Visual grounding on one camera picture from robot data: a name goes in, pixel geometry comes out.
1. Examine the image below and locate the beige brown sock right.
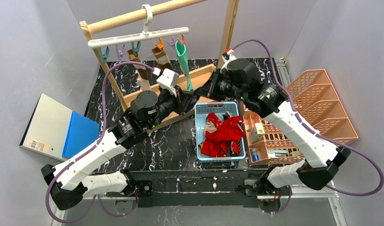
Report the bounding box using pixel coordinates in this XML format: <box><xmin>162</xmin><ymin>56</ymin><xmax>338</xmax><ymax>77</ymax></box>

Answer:
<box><xmin>151</xmin><ymin>47</ymin><xmax>173</xmax><ymax>71</ymax></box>

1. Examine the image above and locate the white plastic clip hanger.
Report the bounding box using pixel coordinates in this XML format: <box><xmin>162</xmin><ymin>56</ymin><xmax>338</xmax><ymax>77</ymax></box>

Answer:
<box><xmin>88</xmin><ymin>4</ymin><xmax>189</xmax><ymax>48</ymax></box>

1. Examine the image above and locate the teal clothespin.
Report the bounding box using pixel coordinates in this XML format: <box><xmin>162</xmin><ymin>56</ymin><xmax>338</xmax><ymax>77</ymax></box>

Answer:
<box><xmin>98</xmin><ymin>47</ymin><xmax>110</xmax><ymax>63</ymax></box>
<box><xmin>131</xmin><ymin>41</ymin><xmax>141</xmax><ymax>57</ymax></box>

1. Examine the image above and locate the teal clothespin far left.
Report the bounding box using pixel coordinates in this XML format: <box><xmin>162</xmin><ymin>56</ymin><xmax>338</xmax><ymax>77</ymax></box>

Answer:
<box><xmin>98</xmin><ymin>47</ymin><xmax>110</xmax><ymax>63</ymax></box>

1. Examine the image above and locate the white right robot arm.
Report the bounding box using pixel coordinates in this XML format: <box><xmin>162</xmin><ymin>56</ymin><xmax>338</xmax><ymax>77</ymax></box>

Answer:
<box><xmin>194</xmin><ymin>59</ymin><xmax>351</xmax><ymax>194</ymax></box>

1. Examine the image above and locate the beige brown sock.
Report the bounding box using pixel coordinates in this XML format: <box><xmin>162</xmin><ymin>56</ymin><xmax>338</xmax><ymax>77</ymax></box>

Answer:
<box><xmin>151</xmin><ymin>47</ymin><xmax>173</xmax><ymax>71</ymax></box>
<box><xmin>127</xmin><ymin>49</ymin><xmax>151</xmax><ymax>91</ymax></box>

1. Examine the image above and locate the dark navy sock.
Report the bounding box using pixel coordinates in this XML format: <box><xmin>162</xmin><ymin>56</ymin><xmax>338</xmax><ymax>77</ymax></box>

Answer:
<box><xmin>180</xmin><ymin>91</ymin><xmax>200</xmax><ymax>114</ymax></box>

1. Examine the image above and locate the red sock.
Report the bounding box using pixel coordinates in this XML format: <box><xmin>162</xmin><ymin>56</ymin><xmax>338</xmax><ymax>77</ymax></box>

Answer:
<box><xmin>199</xmin><ymin>113</ymin><xmax>245</xmax><ymax>158</ymax></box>

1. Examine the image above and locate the coral clothespin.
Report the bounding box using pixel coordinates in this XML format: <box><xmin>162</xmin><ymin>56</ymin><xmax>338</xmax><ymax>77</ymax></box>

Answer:
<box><xmin>177</xmin><ymin>34</ymin><xmax>185</xmax><ymax>46</ymax></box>

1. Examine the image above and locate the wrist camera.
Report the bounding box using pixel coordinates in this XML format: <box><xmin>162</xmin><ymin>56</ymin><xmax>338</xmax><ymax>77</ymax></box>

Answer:
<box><xmin>222</xmin><ymin>48</ymin><xmax>237</xmax><ymax>68</ymax></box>
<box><xmin>152</xmin><ymin>67</ymin><xmax>180</xmax><ymax>97</ymax></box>

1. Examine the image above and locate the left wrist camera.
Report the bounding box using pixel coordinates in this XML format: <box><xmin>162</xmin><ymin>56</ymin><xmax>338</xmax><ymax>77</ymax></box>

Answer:
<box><xmin>152</xmin><ymin>67</ymin><xmax>180</xmax><ymax>97</ymax></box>

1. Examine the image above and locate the orange clothespin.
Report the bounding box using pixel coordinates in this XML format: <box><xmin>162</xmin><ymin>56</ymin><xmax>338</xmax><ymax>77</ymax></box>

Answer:
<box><xmin>154</xmin><ymin>38</ymin><xmax>164</xmax><ymax>51</ymax></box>

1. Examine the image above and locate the peach plastic desk organizer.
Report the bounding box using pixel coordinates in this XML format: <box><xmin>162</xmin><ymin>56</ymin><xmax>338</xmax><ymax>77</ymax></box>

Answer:
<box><xmin>243</xmin><ymin>69</ymin><xmax>359</xmax><ymax>165</ymax></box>

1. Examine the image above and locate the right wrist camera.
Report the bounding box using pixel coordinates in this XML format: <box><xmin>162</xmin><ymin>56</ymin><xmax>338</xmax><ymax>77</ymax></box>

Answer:
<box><xmin>222</xmin><ymin>48</ymin><xmax>237</xmax><ymax>68</ymax></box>

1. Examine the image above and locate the beige brown sock left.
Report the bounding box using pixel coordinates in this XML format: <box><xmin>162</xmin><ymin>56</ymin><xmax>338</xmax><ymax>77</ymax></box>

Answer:
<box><xmin>127</xmin><ymin>49</ymin><xmax>151</xmax><ymax>91</ymax></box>

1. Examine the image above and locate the grey metal rail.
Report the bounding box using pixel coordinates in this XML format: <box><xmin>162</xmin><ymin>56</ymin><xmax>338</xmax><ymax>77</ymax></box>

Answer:
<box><xmin>274</xmin><ymin>57</ymin><xmax>292</xmax><ymax>87</ymax></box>

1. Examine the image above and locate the mint green patterned sock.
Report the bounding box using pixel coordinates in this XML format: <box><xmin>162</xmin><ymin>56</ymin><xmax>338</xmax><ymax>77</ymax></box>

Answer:
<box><xmin>175</xmin><ymin>40</ymin><xmax>194</xmax><ymax>91</ymax></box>

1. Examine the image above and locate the wooden drying rack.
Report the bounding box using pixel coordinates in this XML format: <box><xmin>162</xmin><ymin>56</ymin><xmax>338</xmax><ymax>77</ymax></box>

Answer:
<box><xmin>79</xmin><ymin>0</ymin><xmax>239</xmax><ymax>130</ymax></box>

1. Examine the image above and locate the lilac clothespin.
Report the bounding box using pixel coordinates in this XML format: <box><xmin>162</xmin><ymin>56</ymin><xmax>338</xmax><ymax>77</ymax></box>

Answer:
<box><xmin>115</xmin><ymin>44</ymin><xmax>126</xmax><ymax>61</ymax></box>
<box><xmin>165</xmin><ymin>36</ymin><xmax>176</xmax><ymax>48</ymax></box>

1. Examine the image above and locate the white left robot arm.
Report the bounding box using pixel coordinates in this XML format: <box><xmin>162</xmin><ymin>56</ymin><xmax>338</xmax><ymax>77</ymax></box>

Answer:
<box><xmin>41</xmin><ymin>86</ymin><xmax>199</xmax><ymax>210</ymax></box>

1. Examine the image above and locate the white cardboard box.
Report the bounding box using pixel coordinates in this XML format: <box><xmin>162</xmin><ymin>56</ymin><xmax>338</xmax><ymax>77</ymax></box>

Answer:
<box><xmin>249</xmin><ymin>122</ymin><xmax>265</xmax><ymax>144</ymax></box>

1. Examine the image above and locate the beige sock in basket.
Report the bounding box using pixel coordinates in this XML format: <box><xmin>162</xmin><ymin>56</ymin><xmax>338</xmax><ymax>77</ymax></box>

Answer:
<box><xmin>204</xmin><ymin>121</ymin><xmax>217</xmax><ymax>135</ymax></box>

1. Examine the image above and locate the light blue perforated basket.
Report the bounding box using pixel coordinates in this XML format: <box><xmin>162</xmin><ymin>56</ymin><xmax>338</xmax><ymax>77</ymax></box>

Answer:
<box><xmin>195</xmin><ymin>102</ymin><xmax>246</xmax><ymax>163</ymax></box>

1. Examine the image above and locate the blue capped bottle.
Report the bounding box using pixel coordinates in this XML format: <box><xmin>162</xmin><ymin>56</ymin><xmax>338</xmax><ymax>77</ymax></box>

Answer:
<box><xmin>250</xmin><ymin>148</ymin><xmax>260</xmax><ymax>162</ymax></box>

